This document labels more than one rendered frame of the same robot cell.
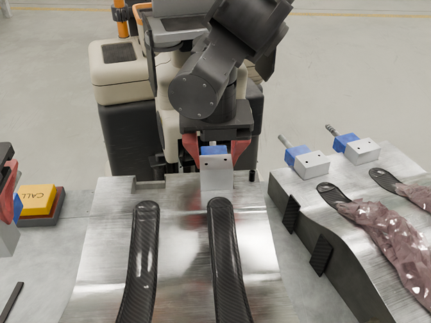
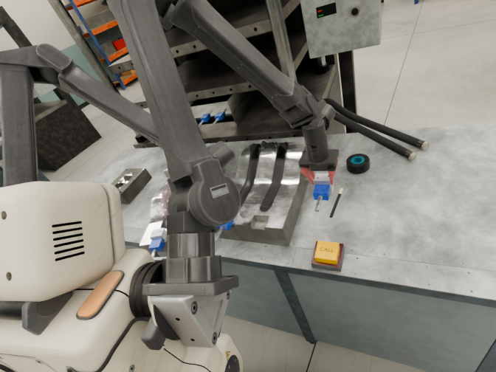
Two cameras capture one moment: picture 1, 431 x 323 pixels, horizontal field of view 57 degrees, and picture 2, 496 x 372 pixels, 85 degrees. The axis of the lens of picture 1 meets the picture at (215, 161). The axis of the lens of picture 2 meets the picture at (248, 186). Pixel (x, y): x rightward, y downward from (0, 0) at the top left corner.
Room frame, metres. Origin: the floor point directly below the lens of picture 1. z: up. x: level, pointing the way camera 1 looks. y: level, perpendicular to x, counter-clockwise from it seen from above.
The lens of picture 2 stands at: (0.93, 0.51, 1.50)
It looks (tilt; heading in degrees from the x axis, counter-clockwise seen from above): 37 degrees down; 220
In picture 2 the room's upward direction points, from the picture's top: 23 degrees counter-clockwise
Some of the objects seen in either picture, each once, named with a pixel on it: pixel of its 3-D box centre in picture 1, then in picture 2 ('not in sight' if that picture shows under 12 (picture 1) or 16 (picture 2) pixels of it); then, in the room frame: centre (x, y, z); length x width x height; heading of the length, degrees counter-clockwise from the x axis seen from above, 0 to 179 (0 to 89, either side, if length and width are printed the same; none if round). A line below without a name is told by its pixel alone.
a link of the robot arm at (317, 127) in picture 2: not in sight; (314, 130); (0.33, 0.28, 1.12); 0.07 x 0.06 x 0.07; 177
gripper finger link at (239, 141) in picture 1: (224, 141); not in sight; (0.48, -0.01, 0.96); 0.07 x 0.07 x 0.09; 4
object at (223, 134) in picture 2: not in sight; (233, 108); (-0.59, -0.61, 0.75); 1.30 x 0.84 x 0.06; 94
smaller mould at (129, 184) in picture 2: not in sight; (127, 185); (0.32, -0.76, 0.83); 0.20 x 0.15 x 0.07; 4
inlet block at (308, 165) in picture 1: (297, 155); not in sight; (0.59, -0.15, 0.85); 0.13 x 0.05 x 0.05; 21
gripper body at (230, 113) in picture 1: (215, 100); not in sight; (0.48, 0.00, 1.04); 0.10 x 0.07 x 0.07; 94
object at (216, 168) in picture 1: (213, 155); (223, 224); (0.52, 0.00, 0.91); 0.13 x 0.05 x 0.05; 4
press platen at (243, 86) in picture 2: not in sight; (223, 69); (-0.64, -0.62, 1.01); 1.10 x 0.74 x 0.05; 94
